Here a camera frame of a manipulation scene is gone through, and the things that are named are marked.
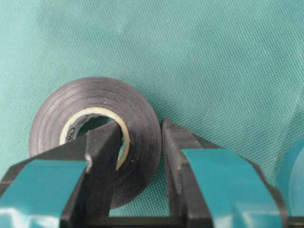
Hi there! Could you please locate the translucent tape roll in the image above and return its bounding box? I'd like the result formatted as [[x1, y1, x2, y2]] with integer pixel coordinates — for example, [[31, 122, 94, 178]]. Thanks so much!
[[277, 138, 304, 217]]

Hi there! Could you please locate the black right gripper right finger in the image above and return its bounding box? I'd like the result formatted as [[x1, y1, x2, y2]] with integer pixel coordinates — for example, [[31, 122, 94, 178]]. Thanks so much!
[[161, 119, 288, 228]]

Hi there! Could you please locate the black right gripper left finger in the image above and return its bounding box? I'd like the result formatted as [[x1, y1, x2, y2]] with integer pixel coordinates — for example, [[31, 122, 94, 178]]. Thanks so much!
[[0, 121, 122, 228]]

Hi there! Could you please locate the black tape roll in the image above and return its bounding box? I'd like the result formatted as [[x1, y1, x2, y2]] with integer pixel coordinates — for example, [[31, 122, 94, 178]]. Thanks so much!
[[28, 77, 162, 213]]

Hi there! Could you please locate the green table cloth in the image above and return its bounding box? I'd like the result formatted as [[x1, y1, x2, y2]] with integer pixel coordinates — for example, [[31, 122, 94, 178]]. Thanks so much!
[[0, 0, 304, 217]]

